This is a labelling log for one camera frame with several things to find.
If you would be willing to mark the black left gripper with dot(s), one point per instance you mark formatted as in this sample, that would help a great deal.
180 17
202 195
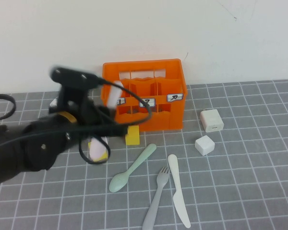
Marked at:
90 116

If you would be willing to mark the yellow foam cube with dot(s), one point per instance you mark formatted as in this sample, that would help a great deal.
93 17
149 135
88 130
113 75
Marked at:
132 136
104 157

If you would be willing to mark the white plastic knife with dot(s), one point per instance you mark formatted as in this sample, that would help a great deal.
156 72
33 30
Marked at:
178 198

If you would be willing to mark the pink plastic spoon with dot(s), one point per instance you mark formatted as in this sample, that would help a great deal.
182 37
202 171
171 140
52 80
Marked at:
114 93

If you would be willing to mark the grey plastic fork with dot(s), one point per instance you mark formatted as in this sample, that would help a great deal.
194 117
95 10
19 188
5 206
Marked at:
156 203

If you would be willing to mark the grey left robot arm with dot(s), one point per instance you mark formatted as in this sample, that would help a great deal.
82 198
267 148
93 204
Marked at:
14 155

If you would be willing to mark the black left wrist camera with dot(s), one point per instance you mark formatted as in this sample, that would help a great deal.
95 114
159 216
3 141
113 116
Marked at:
72 76

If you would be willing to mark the white usb charger adapter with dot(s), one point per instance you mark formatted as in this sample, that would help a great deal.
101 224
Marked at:
211 121

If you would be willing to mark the orange plastic cutlery holder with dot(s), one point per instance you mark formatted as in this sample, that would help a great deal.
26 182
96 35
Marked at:
163 115

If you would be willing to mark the white green glue stick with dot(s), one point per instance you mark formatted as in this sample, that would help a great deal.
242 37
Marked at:
53 103

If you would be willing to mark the mint green plastic spoon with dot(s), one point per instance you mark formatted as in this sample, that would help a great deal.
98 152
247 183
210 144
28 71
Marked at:
118 183

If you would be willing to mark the white foam cube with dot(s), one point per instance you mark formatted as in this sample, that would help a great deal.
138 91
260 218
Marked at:
204 145

